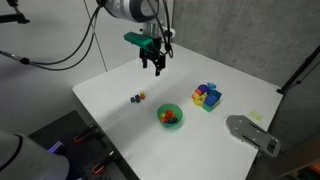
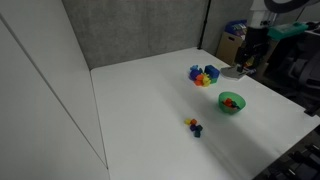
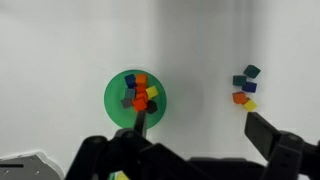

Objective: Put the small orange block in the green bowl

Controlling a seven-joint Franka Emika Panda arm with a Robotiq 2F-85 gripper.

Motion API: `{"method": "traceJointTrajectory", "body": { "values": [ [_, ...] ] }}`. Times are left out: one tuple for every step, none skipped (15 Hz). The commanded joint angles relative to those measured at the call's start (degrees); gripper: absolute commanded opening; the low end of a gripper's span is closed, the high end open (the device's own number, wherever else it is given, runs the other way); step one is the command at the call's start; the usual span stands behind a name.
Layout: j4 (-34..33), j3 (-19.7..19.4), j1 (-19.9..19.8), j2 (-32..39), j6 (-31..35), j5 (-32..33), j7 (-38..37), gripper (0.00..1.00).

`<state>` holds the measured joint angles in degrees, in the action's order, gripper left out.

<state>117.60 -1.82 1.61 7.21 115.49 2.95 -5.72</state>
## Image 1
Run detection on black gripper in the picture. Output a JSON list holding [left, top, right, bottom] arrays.
[[138, 36, 168, 77]]

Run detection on green plastic bowl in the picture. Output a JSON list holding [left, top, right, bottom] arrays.
[[156, 102, 184, 131]]

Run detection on purple toy ball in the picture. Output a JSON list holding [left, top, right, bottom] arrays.
[[197, 83, 211, 95]]

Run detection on yellow toy pieces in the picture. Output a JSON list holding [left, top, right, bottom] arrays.
[[191, 92, 208, 107]]

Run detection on green toy box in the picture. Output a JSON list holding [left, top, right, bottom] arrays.
[[201, 99, 221, 113]]

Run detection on black orange clamp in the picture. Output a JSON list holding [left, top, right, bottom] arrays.
[[73, 123, 98, 144], [92, 150, 118, 176]]

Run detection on pale yellow sticker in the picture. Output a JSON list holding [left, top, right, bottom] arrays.
[[248, 110, 264, 122]]

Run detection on black perforated base board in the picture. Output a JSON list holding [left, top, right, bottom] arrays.
[[28, 110, 140, 180]]

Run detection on grey metal mounting plate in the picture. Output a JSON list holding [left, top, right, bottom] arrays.
[[225, 114, 282, 158]]

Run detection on purple glowing base light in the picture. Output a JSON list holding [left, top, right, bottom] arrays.
[[47, 140, 65, 155]]

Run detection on black tripod pole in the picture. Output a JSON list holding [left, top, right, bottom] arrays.
[[276, 44, 320, 95]]

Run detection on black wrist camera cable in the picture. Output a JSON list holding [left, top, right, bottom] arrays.
[[145, 0, 175, 60]]

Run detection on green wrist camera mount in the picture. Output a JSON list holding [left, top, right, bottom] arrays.
[[123, 31, 155, 51]]

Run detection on long black robot cable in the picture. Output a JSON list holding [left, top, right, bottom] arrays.
[[29, 13, 98, 72], [0, 4, 103, 66]]

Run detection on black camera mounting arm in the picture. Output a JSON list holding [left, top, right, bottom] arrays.
[[0, 0, 31, 25]]

